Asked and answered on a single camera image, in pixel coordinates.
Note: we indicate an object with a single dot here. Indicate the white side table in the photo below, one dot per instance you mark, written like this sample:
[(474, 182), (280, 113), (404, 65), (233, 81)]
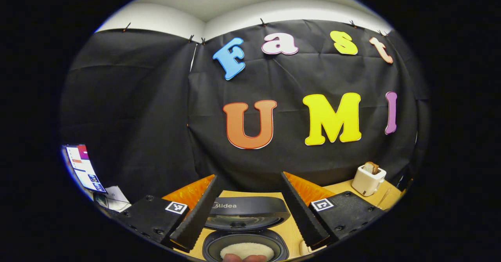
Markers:
[(115, 199)]

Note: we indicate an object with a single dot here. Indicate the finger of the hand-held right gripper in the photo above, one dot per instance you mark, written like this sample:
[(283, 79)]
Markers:
[(405, 183)]

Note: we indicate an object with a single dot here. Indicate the black backdrop cloth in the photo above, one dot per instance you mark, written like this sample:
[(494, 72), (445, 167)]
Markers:
[(156, 109)]

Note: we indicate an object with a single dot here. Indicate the brown bread slice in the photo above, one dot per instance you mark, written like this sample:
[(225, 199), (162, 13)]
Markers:
[(371, 168)]

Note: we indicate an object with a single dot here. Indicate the computer monitor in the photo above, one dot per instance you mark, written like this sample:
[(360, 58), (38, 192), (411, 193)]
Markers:
[(84, 168)]

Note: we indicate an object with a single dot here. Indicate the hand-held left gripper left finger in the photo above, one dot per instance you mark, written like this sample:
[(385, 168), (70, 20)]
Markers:
[(199, 219)]

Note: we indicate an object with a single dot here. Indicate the white toaster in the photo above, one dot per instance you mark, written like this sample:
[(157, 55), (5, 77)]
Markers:
[(366, 181)]

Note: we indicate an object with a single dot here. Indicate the wooden spoon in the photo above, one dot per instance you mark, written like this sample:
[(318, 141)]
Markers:
[(384, 197)]

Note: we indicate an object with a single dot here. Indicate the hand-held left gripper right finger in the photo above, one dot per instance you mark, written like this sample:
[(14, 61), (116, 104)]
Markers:
[(301, 213)]

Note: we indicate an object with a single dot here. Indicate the white rice heap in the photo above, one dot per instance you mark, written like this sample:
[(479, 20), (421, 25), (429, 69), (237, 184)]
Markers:
[(246, 249)]

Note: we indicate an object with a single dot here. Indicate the black silver rice cooker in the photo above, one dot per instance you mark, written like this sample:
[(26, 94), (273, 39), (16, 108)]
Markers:
[(250, 211)]

